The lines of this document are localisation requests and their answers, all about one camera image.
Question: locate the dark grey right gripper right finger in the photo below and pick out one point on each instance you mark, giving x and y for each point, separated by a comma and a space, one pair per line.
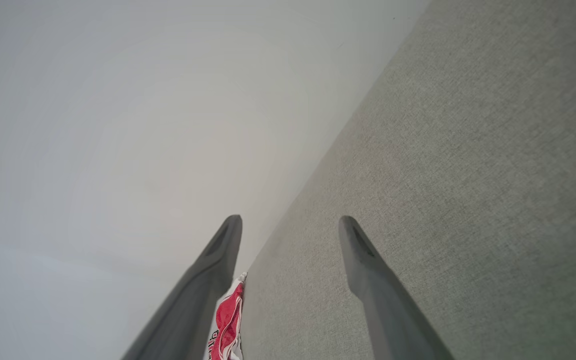
388, 310

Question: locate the red and white jersey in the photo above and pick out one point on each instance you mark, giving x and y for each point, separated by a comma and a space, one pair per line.
228, 320

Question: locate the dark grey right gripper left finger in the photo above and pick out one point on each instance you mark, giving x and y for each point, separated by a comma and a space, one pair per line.
193, 310

